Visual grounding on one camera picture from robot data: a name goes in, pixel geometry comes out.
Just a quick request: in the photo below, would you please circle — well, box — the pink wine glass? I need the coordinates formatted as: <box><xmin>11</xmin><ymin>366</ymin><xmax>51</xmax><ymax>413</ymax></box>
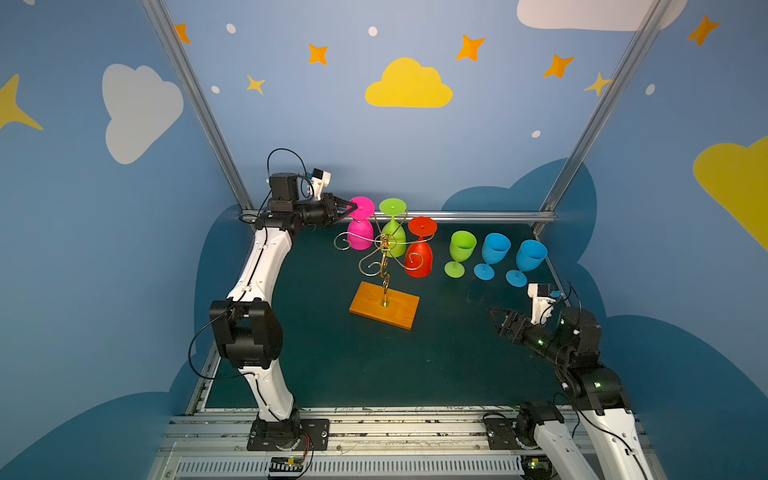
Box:
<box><xmin>347</xmin><ymin>196</ymin><xmax>375</xmax><ymax>251</ymax></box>

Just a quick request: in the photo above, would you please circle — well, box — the blue wine glass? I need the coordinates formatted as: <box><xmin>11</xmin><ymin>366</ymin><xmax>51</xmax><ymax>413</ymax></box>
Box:
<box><xmin>473</xmin><ymin>232</ymin><xmax>511</xmax><ymax>281</ymax></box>
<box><xmin>505</xmin><ymin>240</ymin><xmax>548</xmax><ymax>288</ymax></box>

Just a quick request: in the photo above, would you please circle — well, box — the green wine glass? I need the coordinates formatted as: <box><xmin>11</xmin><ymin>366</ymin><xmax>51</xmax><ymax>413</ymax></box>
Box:
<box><xmin>444</xmin><ymin>230</ymin><xmax>477</xmax><ymax>279</ymax></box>
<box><xmin>379</xmin><ymin>198</ymin><xmax>407</xmax><ymax>258</ymax></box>

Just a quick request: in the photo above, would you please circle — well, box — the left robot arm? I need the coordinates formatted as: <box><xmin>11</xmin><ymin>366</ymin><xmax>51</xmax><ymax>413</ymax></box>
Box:
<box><xmin>206</xmin><ymin>168</ymin><xmax>358</xmax><ymax>450</ymax></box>

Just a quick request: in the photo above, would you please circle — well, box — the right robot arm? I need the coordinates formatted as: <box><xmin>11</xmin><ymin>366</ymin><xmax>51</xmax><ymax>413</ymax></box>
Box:
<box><xmin>487</xmin><ymin>284</ymin><xmax>654</xmax><ymax>479</ymax></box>

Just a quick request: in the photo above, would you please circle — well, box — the red wine glass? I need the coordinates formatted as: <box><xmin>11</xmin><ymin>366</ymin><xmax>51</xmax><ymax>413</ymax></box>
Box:
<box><xmin>405</xmin><ymin>216</ymin><xmax>438</xmax><ymax>278</ymax></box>

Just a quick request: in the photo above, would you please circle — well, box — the right small circuit board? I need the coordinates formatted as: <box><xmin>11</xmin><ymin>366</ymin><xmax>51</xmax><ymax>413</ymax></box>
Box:
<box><xmin>521</xmin><ymin>456</ymin><xmax>554</xmax><ymax>480</ymax></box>

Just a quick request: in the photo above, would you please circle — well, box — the small circuit board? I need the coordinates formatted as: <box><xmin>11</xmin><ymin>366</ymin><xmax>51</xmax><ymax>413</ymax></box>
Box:
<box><xmin>521</xmin><ymin>456</ymin><xmax>554</xmax><ymax>480</ymax></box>
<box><xmin>266</xmin><ymin>457</ymin><xmax>305</xmax><ymax>479</ymax></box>

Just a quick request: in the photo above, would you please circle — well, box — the left small circuit board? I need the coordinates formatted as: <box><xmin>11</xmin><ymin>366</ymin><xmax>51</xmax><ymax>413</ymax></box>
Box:
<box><xmin>266</xmin><ymin>457</ymin><xmax>305</xmax><ymax>479</ymax></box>

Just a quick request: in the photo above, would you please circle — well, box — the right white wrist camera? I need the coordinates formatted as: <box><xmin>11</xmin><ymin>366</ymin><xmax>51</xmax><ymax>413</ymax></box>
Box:
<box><xmin>527</xmin><ymin>283</ymin><xmax>563</xmax><ymax>325</ymax></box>

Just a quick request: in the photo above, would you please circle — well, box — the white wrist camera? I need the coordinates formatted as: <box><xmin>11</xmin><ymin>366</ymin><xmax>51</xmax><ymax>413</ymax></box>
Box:
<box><xmin>527</xmin><ymin>283</ymin><xmax>563</xmax><ymax>325</ymax></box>
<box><xmin>309</xmin><ymin>168</ymin><xmax>331</xmax><ymax>201</ymax></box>

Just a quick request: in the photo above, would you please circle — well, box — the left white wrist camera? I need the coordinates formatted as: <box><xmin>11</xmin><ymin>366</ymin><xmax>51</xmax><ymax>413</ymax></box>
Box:
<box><xmin>309</xmin><ymin>168</ymin><xmax>331</xmax><ymax>201</ymax></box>

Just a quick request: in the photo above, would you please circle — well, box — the wooden base wire glass rack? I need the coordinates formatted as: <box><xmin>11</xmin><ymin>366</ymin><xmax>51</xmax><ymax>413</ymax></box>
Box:
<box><xmin>334</xmin><ymin>204</ymin><xmax>420</xmax><ymax>330</ymax></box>

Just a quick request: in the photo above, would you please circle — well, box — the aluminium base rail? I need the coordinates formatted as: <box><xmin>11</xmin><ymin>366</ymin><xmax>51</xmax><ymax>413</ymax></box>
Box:
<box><xmin>149</xmin><ymin>406</ymin><xmax>665</xmax><ymax>479</ymax></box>

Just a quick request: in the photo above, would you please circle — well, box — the right aluminium frame post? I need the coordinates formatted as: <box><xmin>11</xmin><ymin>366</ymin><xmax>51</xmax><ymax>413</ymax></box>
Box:
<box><xmin>532</xmin><ymin>0</ymin><xmax>673</xmax><ymax>237</ymax></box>

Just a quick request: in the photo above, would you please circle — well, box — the aluminium frame post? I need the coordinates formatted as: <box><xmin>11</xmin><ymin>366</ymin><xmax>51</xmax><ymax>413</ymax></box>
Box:
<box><xmin>141</xmin><ymin>0</ymin><xmax>253</xmax><ymax>214</ymax></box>
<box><xmin>532</xmin><ymin>0</ymin><xmax>673</xmax><ymax>237</ymax></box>

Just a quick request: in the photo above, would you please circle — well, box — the left aluminium frame post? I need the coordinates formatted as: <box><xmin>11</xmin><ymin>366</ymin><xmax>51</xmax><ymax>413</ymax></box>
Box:
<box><xmin>141</xmin><ymin>0</ymin><xmax>253</xmax><ymax>214</ymax></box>

